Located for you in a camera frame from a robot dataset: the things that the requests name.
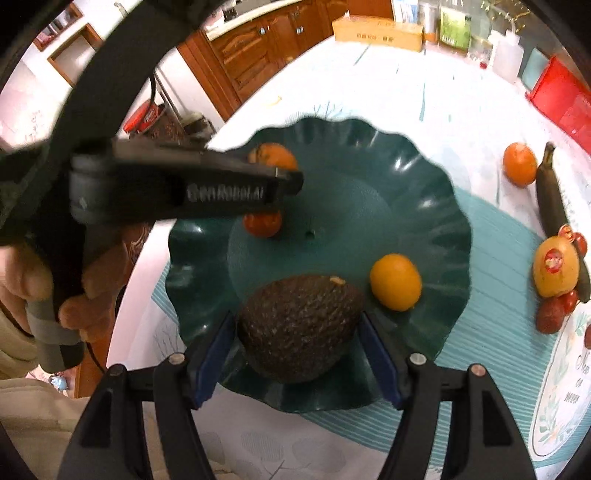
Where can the metal can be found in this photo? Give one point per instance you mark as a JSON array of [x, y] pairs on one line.
[[429, 21]]

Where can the red lid container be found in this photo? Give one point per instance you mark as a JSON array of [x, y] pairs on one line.
[[147, 115]]

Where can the orange kumquat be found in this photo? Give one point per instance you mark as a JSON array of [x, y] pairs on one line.
[[395, 281]]

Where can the person's left hand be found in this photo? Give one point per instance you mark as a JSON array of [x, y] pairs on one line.
[[25, 277]]

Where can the white squeeze bottle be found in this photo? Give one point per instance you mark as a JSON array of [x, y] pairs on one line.
[[507, 57]]

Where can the red tomato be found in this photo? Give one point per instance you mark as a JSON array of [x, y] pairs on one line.
[[263, 226]]

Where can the yellow cardboard box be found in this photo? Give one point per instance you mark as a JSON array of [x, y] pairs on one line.
[[369, 30]]

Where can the blue and white box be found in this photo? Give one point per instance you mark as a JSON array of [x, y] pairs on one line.
[[405, 9]]

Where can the dark green scalloped plate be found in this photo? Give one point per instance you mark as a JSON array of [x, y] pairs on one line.
[[415, 207]]

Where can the dark overripe banana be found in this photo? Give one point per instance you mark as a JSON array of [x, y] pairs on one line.
[[550, 194]]

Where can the teal container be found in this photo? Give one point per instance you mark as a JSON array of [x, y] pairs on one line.
[[534, 69]]

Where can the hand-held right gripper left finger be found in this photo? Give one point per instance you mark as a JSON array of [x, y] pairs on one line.
[[217, 360]]

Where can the orange mandarin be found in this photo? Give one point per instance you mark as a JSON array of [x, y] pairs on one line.
[[274, 157], [519, 164]]

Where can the large yellow orange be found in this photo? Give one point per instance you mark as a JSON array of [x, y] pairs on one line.
[[556, 277]]

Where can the wooden kitchen cabinet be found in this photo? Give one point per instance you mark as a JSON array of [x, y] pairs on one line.
[[249, 55]]

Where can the wooden wall frame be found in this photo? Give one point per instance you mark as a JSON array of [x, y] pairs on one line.
[[76, 39]]

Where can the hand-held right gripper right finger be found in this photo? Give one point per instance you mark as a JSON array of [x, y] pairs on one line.
[[378, 360]]

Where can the small glass jar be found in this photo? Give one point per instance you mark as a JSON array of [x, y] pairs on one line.
[[480, 48]]

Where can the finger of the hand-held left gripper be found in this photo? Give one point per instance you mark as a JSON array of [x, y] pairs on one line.
[[221, 161]]

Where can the dark avocado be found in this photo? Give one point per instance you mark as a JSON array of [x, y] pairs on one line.
[[300, 327]]

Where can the glass bottle with green label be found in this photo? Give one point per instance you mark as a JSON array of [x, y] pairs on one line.
[[455, 25]]

